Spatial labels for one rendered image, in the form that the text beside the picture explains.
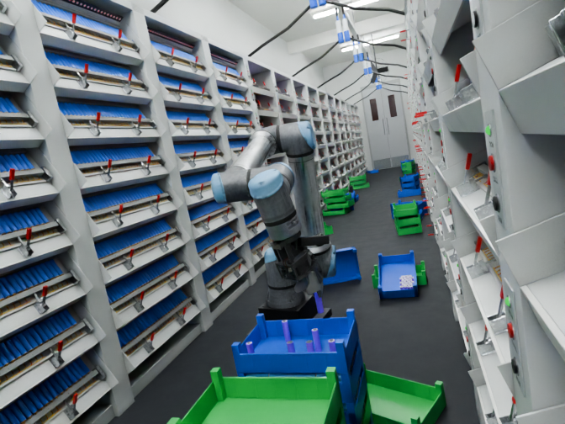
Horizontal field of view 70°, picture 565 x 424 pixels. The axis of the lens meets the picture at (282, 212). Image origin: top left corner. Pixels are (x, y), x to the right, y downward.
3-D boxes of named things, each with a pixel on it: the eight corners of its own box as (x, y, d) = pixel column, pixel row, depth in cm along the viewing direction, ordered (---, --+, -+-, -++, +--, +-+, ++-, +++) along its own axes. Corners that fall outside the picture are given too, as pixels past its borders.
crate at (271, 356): (236, 373, 108) (230, 346, 106) (262, 336, 126) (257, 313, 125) (348, 373, 98) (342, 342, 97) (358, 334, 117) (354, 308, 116)
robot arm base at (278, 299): (259, 307, 194) (256, 288, 193) (277, 291, 211) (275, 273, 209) (294, 310, 185) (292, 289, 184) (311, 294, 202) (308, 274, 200)
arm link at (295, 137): (303, 268, 203) (277, 120, 173) (338, 266, 200) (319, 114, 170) (301, 286, 189) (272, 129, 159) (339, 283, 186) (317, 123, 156)
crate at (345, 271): (314, 284, 264) (314, 288, 256) (308, 255, 262) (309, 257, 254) (358, 276, 264) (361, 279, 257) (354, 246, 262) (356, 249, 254)
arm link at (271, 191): (282, 163, 106) (277, 174, 97) (298, 205, 110) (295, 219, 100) (250, 175, 108) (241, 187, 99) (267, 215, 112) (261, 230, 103)
